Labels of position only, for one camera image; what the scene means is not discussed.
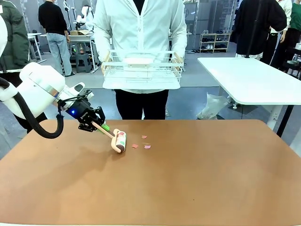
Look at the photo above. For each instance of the grey metal cabinets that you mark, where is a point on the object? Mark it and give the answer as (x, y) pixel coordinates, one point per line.
(209, 16)

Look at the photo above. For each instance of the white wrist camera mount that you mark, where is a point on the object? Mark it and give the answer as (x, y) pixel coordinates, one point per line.
(78, 88)

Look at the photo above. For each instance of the person in white jacket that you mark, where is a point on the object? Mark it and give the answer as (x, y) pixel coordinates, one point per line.
(141, 28)

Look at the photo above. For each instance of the person's right forearm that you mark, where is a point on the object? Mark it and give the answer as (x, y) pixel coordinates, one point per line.
(102, 40)

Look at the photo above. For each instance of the grey step stool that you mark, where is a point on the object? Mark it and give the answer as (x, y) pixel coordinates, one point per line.
(83, 62)

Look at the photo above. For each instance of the person's left forearm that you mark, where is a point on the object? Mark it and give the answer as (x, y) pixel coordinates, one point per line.
(178, 37)

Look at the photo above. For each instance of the brown cardboard box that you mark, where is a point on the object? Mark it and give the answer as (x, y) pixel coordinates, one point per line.
(78, 32)

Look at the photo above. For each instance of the black utility cart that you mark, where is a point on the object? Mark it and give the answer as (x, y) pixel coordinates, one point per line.
(292, 60)

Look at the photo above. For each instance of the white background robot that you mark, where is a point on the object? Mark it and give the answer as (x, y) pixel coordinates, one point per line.
(84, 16)

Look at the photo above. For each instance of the black stand pole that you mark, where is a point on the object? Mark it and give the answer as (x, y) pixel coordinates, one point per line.
(253, 28)

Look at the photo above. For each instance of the white background workbench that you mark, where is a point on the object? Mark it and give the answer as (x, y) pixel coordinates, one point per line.
(80, 37)

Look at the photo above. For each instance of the person in dark green jacket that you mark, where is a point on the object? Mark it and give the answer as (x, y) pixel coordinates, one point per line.
(13, 35)

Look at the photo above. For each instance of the peach lint roller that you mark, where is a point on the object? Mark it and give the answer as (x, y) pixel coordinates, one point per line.
(120, 141)

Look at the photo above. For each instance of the person's left hand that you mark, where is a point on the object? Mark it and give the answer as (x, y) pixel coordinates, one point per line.
(180, 60)

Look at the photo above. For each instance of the white side table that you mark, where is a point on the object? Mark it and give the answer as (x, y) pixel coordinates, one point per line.
(249, 80)

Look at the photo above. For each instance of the person in black sweater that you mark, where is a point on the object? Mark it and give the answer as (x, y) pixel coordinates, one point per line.
(53, 21)

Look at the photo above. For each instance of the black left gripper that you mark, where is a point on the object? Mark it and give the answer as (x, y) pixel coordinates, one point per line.
(80, 111)

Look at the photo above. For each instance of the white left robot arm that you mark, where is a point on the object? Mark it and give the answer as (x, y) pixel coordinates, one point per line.
(40, 82)

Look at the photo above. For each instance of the person in green top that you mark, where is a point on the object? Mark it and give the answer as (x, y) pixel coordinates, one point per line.
(295, 23)

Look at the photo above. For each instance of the translucent ribbed drip tray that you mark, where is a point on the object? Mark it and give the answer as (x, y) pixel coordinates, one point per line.
(141, 85)

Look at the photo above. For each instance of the wooden shoe rack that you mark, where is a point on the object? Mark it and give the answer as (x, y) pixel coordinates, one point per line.
(215, 42)

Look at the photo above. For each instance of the person in cream top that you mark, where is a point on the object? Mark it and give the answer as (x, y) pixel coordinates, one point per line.
(278, 33)

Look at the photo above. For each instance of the person's right hand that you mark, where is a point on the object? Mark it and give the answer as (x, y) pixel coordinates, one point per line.
(105, 61)

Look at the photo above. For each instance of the person in black coat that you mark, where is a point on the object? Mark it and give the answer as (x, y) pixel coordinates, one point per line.
(256, 26)

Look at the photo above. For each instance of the white plastic cutlery caddy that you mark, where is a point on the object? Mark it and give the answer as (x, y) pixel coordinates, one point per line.
(137, 61)

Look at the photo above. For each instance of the clear plastic bag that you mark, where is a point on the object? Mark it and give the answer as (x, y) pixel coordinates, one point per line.
(212, 106)

